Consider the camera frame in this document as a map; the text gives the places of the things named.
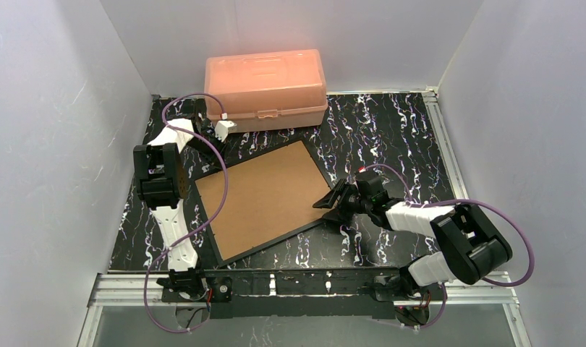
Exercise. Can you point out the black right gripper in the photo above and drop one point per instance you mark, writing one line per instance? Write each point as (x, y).
(345, 197)

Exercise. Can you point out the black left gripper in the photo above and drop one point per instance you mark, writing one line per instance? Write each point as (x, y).
(205, 139)

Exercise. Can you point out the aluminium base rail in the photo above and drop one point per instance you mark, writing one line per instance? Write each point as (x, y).
(126, 309)

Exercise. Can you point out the pink plastic storage box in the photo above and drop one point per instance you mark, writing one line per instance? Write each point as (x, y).
(267, 91)

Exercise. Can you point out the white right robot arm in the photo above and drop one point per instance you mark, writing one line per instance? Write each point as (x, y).
(470, 246)

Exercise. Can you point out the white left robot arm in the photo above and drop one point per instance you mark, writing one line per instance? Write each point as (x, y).
(162, 183)

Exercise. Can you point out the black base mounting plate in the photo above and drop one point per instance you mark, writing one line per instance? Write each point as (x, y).
(339, 291)

